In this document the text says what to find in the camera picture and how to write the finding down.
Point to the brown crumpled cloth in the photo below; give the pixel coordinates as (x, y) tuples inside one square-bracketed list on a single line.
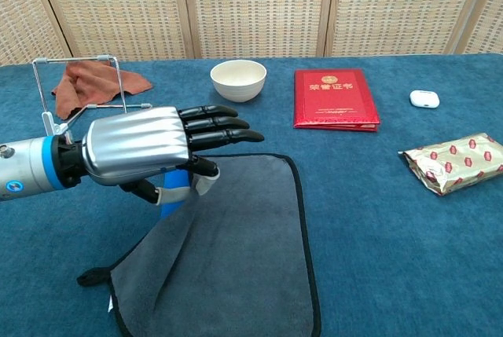
[(90, 85)]

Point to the red certificate booklet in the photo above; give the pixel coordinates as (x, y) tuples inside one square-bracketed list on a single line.
[(334, 101)]

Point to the red white snack packet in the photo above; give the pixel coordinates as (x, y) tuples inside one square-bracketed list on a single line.
[(456, 164)]

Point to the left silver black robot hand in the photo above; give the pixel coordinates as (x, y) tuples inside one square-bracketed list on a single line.
[(137, 144)]

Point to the teal table carpet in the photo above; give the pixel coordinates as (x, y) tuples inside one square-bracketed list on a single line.
[(373, 242)]

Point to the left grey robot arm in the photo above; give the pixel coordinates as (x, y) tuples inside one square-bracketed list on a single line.
[(27, 168)]

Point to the white earbuds case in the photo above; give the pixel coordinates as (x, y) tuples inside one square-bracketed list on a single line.
[(424, 99)]

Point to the grey blue folding cloth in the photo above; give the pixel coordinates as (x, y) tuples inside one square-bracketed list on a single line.
[(243, 254)]

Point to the woven bamboo folding screen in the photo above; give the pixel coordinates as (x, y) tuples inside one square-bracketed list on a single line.
[(255, 7)]

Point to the cream bowl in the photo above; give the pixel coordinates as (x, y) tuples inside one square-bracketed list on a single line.
[(238, 79)]

